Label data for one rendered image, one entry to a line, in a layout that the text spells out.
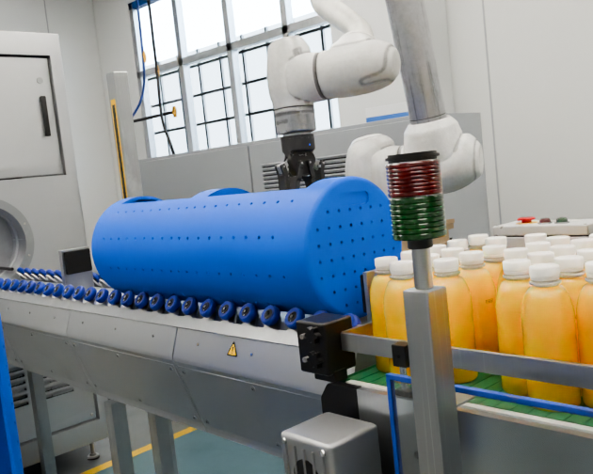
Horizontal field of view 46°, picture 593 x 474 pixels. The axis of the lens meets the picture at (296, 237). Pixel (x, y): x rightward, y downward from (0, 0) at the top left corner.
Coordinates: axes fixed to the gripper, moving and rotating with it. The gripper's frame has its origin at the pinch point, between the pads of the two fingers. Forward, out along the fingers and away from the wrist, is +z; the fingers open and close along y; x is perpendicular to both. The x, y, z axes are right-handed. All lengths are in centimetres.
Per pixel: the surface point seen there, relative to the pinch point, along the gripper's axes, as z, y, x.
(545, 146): -14, -260, -78
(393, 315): 13, 24, 43
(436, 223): -3, 42, 67
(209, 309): 17.0, 16.8, -17.9
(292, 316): 16.7, 16.6, 10.5
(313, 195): -7.0, 14.2, 18.0
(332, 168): -14, -130, -117
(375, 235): 2.8, 0.3, 20.1
